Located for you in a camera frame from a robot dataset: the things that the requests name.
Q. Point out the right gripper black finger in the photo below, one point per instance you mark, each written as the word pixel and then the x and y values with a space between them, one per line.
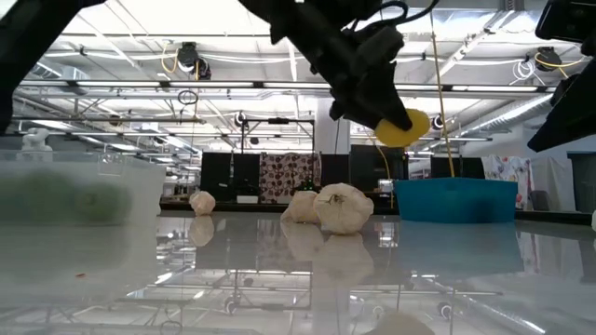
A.
pixel 563 128

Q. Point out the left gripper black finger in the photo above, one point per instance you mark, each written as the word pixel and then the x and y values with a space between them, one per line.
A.
pixel 342 111
pixel 379 104

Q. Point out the yellow lemon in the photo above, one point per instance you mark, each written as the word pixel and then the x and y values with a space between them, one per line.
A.
pixel 400 138

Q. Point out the green lime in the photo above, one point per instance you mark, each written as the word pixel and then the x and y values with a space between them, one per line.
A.
pixel 42 197
pixel 102 204

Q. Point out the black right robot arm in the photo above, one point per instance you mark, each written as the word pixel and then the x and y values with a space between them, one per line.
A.
pixel 568 21

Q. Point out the white support column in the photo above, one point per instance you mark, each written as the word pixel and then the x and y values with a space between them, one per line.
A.
pixel 326 137

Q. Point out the plain white cloth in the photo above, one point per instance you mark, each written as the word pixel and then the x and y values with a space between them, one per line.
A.
pixel 551 174

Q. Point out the dark cabinet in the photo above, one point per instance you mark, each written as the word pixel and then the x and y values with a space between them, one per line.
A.
pixel 584 181

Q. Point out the black partition panel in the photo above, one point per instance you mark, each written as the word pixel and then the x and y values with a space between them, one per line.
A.
pixel 458 168
pixel 335 170
pixel 368 167
pixel 246 172
pixel 216 174

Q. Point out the small black ceiling reel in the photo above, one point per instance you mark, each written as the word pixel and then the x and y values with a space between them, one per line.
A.
pixel 437 123
pixel 240 120

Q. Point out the white floral cloth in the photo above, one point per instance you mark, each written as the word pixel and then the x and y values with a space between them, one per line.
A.
pixel 507 172

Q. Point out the grey chair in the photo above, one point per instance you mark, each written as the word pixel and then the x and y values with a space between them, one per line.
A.
pixel 540 200

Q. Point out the black device with green lights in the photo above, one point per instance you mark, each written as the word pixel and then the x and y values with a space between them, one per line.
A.
pixel 308 185

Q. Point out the silver metal container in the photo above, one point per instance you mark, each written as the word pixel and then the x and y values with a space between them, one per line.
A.
pixel 386 186

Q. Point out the brown dotted patterned cloth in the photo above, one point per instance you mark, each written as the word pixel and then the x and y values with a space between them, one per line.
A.
pixel 284 174

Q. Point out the large white garlic bulb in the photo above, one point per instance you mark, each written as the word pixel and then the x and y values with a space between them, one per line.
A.
pixel 344 211

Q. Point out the blue plastic basket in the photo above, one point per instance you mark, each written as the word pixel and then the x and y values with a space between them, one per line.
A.
pixel 456 200

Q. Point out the long ceiling light bar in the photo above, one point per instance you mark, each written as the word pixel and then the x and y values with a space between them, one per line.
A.
pixel 209 84

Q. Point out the small white box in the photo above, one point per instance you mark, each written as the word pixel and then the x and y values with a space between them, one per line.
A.
pixel 247 199

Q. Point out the small white garlic bulb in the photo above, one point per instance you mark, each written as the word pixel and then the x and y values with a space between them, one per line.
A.
pixel 202 204

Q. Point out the white translucent plastic basket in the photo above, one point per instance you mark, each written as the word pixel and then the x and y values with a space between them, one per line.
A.
pixel 139 200

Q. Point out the white robot figure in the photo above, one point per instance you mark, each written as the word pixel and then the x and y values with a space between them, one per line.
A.
pixel 36 139

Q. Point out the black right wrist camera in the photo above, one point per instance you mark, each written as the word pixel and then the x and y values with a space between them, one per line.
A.
pixel 564 89

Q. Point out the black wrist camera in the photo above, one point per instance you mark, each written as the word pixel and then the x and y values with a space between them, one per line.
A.
pixel 564 89
pixel 382 44

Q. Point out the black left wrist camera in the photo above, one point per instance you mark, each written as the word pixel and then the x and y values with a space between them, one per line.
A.
pixel 382 44

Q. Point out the silver ventilation duct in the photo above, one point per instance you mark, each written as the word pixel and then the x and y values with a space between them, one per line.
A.
pixel 507 116

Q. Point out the black metal frame rig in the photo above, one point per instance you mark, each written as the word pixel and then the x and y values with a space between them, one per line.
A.
pixel 278 121

